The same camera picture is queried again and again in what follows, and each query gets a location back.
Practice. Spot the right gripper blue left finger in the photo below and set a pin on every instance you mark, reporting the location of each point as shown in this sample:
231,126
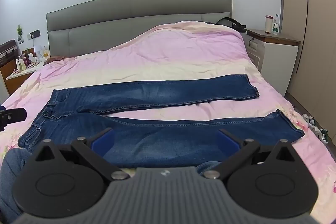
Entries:
88,152

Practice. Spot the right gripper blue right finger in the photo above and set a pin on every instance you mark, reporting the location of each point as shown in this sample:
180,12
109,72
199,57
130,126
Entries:
237,152

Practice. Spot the operator blue jeans leg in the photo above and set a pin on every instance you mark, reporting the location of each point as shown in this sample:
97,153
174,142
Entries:
11,167

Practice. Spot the dark brown suitcase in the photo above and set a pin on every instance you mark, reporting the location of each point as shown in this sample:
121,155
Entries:
8,52

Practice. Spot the white green sneaker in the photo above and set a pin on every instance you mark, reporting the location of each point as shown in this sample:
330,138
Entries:
322,135
310,121

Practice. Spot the small potted green plant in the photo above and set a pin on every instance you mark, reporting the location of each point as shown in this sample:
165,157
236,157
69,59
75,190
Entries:
20,34

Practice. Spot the white right nightstand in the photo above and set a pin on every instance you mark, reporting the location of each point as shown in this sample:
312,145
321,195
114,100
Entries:
273,55

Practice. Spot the pink floral duvet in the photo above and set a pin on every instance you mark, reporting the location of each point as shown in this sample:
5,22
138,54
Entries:
180,51

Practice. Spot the grey upholstered headboard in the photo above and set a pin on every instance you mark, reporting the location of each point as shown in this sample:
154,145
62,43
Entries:
99,25

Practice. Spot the black headphones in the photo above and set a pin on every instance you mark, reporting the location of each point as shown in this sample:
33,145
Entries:
232,23

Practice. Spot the clear plastic water bottle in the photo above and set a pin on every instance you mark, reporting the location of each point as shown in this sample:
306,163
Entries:
275,25

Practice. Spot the white red-capped thermos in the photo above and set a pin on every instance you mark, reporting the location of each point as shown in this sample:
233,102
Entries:
268,24

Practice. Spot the beige wardrobe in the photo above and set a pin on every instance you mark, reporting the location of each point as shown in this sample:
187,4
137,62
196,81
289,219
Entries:
312,84

